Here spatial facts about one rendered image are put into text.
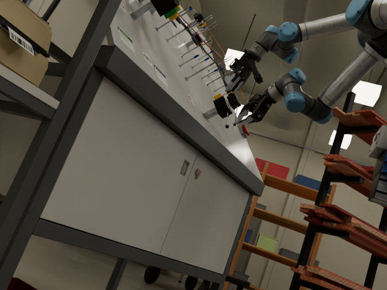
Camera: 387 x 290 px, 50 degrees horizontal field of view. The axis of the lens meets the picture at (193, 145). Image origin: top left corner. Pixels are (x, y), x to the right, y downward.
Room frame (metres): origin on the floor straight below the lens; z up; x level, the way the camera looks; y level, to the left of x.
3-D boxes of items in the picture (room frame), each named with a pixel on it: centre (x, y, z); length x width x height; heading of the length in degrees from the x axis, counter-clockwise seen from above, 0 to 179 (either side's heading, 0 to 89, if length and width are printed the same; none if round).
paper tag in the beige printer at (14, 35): (0.81, 0.41, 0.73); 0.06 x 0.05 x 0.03; 149
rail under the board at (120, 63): (1.49, -0.04, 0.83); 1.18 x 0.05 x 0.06; 146
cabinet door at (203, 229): (1.73, -0.18, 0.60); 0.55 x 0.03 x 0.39; 146
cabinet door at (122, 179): (1.28, 0.14, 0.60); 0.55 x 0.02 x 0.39; 146
